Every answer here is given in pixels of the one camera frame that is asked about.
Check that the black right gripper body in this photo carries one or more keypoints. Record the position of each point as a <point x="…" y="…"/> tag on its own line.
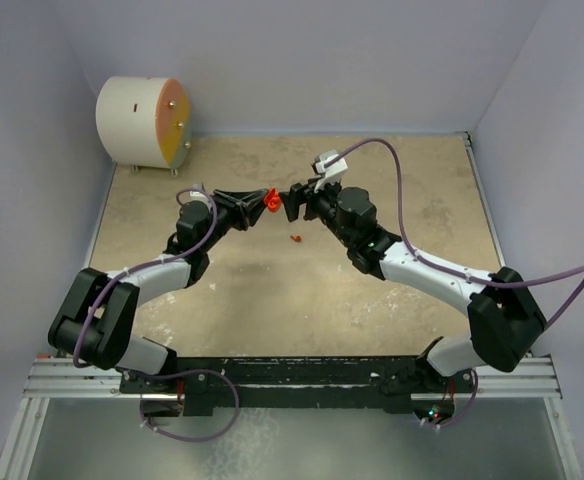
<point x="321" y="204"/>

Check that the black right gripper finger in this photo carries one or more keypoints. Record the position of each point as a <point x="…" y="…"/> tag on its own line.
<point x="298" y="191"/>
<point x="292" y="204"/>

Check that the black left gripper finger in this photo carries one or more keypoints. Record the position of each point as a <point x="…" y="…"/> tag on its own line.
<point x="253" y="211"/>
<point x="244" y="197"/>

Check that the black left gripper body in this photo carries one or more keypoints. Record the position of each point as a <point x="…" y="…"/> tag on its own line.
<point x="228" y="215"/>

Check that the orange earbud charging case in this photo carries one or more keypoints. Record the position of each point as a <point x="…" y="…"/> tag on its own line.
<point x="272" y="200"/>

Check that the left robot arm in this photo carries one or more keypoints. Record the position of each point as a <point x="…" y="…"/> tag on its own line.
<point x="95" y="320"/>

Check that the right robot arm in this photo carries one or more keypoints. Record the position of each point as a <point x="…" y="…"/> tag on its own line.
<point x="504" y="318"/>

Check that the round tricolour drawer cabinet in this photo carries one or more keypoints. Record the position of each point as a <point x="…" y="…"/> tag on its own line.
<point x="145" y="122"/>

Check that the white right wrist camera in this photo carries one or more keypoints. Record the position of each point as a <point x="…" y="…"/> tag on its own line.
<point x="329" y="168"/>

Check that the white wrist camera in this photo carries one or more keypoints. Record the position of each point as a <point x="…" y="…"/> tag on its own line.
<point x="198" y="193"/>
<point x="329" y="168"/>

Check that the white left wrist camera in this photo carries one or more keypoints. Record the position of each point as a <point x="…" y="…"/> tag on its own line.
<point x="198" y="193"/>

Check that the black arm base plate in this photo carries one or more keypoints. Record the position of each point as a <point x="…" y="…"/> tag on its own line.
<point x="201" y="385"/>

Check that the aluminium rail frame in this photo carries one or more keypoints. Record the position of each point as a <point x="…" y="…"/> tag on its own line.
<point x="57" y="377"/>

